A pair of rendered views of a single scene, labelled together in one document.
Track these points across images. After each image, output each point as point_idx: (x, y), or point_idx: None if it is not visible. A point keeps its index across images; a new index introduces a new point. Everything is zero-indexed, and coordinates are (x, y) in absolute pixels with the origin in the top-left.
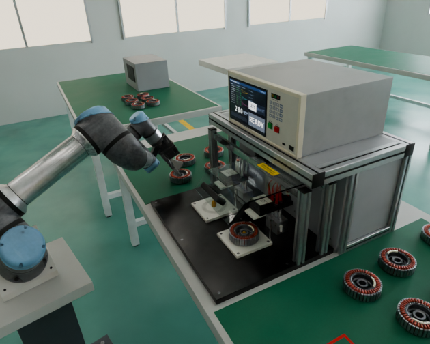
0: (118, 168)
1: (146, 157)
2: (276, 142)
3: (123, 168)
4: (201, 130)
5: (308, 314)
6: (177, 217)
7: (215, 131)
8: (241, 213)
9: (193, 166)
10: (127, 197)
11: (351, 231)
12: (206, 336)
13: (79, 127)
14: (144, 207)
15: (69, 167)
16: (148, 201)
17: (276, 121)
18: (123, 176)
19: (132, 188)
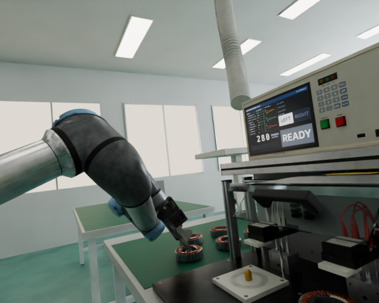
0: (113, 255)
1: (151, 184)
2: (342, 142)
3: (115, 196)
4: (200, 220)
5: None
6: (195, 300)
7: (230, 182)
8: (295, 286)
9: (201, 245)
10: (121, 302)
11: None
12: None
13: (54, 127)
14: (142, 293)
15: (21, 181)
16: (148, 285)
17: (335, 111)
18: (118, 261)
19: (128, 272)
